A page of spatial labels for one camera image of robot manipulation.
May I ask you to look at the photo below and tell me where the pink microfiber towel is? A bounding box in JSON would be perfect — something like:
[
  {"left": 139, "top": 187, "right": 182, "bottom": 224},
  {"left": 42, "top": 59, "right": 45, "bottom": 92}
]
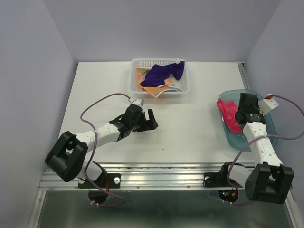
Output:
[{"left": 217, "top": 99, "right": 242, "bottom": 133}]

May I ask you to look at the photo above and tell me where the orange and blue patterned towel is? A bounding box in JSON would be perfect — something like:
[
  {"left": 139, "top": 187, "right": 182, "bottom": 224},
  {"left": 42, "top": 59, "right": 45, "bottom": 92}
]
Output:
[{"left": 135, "top": 68, "right": 181, "bottom": 98}]

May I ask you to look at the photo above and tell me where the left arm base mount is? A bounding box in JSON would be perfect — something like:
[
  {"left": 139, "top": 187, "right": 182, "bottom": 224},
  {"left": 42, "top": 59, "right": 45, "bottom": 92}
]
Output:
[{"left": 78, "top": 173, "right": 121, "bottom": 204}]

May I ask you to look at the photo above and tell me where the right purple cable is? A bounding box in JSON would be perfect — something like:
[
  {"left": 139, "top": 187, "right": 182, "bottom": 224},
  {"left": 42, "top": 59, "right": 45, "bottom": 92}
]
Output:
[{"left": 209, "top": 94, "right": 304, "bottom": 205}]

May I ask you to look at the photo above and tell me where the teal translucent plastic tray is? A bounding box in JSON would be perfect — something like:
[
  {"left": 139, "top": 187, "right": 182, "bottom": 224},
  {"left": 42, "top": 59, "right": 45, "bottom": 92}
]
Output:
[{"left": 218, "top": 89, "right": 276, "bottom": 151}]

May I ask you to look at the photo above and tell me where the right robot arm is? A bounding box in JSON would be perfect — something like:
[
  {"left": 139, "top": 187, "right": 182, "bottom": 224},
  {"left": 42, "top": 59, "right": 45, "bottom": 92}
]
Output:
[{"left": 218, "top": 93, "right": 294, "bottom": 204}]

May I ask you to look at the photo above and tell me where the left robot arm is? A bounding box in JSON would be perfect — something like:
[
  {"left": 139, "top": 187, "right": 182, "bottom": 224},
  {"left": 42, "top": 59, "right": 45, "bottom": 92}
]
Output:
[{"left": 45, "top": 104, "right": 158, "bottom": 182}]

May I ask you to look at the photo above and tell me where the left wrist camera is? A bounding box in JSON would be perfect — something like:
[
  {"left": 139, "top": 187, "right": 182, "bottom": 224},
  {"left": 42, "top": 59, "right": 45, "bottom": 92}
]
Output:
[{"left": 129, "top": 98, "right": 144, "bottom": 108}]

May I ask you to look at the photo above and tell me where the white perforated plastic basket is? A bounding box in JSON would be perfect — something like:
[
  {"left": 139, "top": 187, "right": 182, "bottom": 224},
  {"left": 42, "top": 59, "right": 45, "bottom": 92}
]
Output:
[{"left": 128, "top": 58, "right": 190, "bottom": 98}]

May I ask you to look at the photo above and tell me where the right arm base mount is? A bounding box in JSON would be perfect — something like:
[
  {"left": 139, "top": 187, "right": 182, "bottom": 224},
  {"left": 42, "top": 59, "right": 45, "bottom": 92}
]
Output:
[{"left": 203, "top": 172, "right": 247, "bottom": 206}]

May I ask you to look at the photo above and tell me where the purple towel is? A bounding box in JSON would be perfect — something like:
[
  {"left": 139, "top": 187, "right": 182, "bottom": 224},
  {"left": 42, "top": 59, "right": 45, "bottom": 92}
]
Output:
[{"left": 141, "top": 61, "right": 185, "bottom": 86}]

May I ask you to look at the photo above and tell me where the aluminium table edge rail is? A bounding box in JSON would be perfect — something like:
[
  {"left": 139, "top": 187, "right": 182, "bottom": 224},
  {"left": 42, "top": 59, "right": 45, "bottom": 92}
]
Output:
[{"left": 39, "top": 161, "right": 294, "bottom": 192}]

